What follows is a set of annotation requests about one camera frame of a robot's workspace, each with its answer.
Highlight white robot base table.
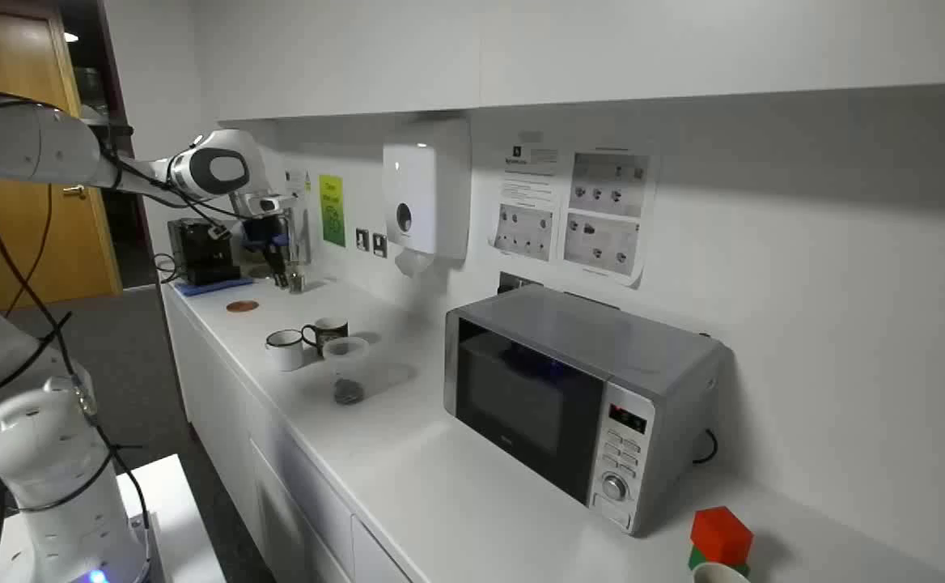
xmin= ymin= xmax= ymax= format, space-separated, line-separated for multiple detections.
xmin=0 ymin=449 xmax=228 ymax=583

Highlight grey tall container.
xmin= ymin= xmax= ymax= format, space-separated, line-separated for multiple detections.
xmin=281 ymin=191 xmax=318 ymax=295

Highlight white lower cabinet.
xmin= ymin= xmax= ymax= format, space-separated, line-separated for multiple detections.
xmin=163 ymin=288 xmax=416 ymax=583

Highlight small white cup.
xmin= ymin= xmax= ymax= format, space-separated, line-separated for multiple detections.
xmin=689 ymin=561 xmax=753 ymax=583

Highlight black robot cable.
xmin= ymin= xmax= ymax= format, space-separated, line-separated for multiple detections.
xmin=0 ymin=92 xmax=239 ymax=583

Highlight silver microwave oven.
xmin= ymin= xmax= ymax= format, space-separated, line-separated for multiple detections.
xmin=440 ymin=282 xmax=738 ymax=540

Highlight black coffee machine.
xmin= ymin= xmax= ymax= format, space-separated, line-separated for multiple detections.
xmin=166 ymin=212 xmax=242 ymax=291

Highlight white sheet with logo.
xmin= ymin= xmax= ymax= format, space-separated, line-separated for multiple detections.
xmin=488 ymin=130 xmax=570 ymax=268

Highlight black mug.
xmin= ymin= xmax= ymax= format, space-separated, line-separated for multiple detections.
xmin=297 ymin=315 xmax=352 ymax=360

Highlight blue mat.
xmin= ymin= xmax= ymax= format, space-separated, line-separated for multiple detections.
xmin=174 ymin=276 xmax=256 ymax=301

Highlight white cabinet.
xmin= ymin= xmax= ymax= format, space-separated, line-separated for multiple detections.
xmin=190 ymin=0 xmax=945 ymax=127
xmin=163 ymin=288 xmax=416 ymax=583

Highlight green block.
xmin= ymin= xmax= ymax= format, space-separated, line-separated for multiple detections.
xmin=685 ymin=545 xmax=753 ymax=578

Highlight brown coins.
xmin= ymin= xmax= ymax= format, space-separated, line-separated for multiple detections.
xmin=329 ymin=377 xmax=369 ymax=407

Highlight white upper cabinet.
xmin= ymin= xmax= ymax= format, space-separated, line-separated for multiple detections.
xmin=190 ymin=0 xmax=945 ymax=127

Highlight green wall poster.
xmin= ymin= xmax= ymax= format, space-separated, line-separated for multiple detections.
xmin=318 ymin=170 xmax=350 ymax=249

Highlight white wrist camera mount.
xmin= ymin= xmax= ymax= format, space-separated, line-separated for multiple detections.
xmin=237 ymin=191 xmax=289 ymax=219

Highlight white sheet with photos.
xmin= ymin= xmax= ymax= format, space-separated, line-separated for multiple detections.
xmin=558 ymin=143 xmax=653 ymax=291

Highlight colourless plastic cup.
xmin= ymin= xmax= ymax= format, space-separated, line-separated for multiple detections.
xmin=319 ymin=334 xmax=375 ymax=407

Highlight black microwave cable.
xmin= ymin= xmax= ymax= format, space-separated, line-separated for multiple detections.
xmin=692 ymin=423 xmax=721 ymax=469

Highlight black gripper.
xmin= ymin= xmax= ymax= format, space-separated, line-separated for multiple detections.
xmin=239 ymin=212 xmax=295 ymax=291

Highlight white paper towel dispenser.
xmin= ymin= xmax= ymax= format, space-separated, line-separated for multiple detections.
xmin=379 ymin=138 xmax=471 ymax=271

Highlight white enamel mug dark rim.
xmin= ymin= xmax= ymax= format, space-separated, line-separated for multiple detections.
xmin=262 ymin=326 xmax=314 ymax=373

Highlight red block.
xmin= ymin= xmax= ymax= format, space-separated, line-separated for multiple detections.
xmin=689 ymin=502 xmax=758 ymax=570

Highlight wooden door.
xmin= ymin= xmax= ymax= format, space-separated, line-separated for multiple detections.
xmin=0 ymin=0 xmax=127 ymax=317

